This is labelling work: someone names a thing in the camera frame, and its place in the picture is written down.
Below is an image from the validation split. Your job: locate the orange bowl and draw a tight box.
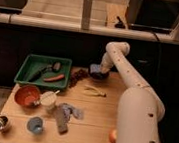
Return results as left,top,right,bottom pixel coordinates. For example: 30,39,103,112
14,85,41,107

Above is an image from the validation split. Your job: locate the green plastic tray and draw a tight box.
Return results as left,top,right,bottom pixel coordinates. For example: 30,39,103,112
14,54,72,90

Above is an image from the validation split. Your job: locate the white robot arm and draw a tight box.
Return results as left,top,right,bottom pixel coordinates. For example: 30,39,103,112
100,41,165,143

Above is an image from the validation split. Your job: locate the white cup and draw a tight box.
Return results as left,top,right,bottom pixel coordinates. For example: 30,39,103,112
38,89,59,113

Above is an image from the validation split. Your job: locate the dark red grapes bunch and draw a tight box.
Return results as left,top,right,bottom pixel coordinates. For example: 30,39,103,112
69,69,88,88

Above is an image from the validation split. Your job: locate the dark green cucumber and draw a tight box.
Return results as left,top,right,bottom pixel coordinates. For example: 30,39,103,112
28,67,46,82

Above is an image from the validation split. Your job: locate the metal cup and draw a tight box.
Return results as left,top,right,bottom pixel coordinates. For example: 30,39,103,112
0,115,10,133

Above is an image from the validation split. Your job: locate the yellow banana peel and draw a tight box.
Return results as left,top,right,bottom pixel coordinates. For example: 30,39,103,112
83,85,107,98

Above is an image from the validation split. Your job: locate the grey blue cloth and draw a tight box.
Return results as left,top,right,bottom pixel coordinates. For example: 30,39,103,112
59,103,84,120

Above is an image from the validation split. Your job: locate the orange fruit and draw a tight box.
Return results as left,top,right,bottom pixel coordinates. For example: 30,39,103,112
108,129,117,143

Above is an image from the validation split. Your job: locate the blue sponge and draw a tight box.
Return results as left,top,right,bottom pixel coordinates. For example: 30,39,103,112
89,63,101,73

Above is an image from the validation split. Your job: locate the purple bowl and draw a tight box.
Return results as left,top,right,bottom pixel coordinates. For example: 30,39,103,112
88,67,109,80

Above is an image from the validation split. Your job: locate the blue cup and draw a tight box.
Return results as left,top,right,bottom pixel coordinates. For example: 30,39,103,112
26,116,43,135

